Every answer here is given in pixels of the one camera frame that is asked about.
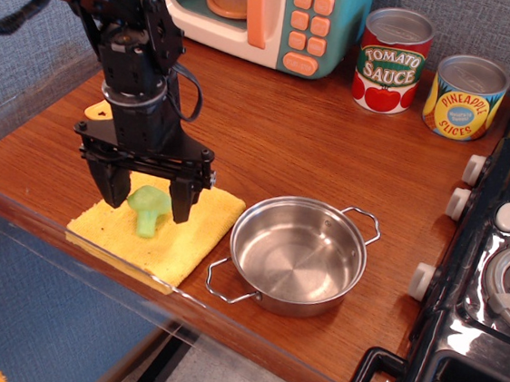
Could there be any small orange yellow toy piece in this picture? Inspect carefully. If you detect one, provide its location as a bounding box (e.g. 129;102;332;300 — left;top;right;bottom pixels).
84;99;113;121

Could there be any black toy stove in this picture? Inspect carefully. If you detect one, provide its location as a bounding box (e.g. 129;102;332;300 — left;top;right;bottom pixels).
350;121;510;382

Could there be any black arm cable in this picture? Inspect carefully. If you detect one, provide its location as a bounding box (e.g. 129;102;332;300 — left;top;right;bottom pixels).
165;61;208;124

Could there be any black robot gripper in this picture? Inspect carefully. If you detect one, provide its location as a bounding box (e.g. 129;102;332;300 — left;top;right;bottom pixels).
74;83;216;224

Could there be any toy microwave oven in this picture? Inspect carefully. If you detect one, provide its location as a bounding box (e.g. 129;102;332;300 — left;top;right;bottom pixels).
166;0;373;80

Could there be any yellow towel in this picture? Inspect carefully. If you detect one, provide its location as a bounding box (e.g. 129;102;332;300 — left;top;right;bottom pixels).
65;188;245;295

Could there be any green toy broccoli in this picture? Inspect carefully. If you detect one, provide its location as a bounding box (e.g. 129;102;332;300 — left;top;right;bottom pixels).
127;185;172;239

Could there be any tomato sauce can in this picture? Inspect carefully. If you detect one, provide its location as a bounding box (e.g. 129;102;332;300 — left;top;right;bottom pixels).
351;7;435;114

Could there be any stainless steel pot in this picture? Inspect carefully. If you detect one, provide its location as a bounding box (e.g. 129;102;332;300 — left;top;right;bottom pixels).
205;196;381;318

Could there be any pineapple slices can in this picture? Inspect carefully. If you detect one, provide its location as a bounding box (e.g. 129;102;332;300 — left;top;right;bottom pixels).
422;54;510;142

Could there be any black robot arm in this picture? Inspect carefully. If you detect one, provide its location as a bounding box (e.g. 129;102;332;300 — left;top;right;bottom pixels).
0;0;215;223

